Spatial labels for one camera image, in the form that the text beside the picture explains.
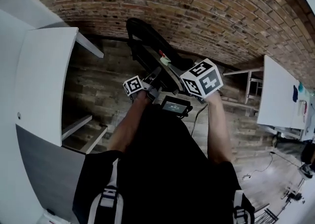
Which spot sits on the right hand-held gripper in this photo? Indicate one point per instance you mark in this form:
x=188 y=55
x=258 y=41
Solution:
x=204 y=80

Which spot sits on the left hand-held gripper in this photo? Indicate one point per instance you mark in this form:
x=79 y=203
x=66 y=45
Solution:
x=133 y=86

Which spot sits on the black folding chair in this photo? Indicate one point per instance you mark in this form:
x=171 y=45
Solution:
x=147 y=43

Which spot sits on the person's right forearm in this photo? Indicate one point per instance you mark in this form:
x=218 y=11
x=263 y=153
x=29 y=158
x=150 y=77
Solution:
x=219 y=132

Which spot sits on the person's left forearm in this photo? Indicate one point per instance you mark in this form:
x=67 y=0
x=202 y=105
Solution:
x=128 y=129

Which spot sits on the pale green sticky note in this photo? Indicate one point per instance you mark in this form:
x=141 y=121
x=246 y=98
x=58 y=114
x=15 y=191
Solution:
x=166 y=60

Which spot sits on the red tape piece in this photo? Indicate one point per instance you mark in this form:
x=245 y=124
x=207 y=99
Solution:
x=162 y=53

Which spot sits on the small black screen device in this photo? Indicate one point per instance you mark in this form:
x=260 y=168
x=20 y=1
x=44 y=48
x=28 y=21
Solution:
x=175 y=106

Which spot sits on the white table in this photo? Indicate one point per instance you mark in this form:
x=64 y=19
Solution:
x=275 y=95
x=308 y=119
x=44 y=82

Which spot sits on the small blue object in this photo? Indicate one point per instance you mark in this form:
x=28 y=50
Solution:
x=295 y=93

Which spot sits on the small teal object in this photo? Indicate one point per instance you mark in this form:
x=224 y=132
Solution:
x=301 y=86

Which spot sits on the person's black clothing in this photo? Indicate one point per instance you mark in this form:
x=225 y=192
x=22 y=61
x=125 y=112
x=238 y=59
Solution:
x=162 y=173

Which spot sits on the grey bag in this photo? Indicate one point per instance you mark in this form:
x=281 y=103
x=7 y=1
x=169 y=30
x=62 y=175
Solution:
x=286 y=144

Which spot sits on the grey table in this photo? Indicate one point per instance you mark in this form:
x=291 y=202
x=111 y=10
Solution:
x=49 y=169

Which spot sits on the white box with red items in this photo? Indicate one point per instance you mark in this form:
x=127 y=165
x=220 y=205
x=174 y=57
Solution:
x=56 y=218

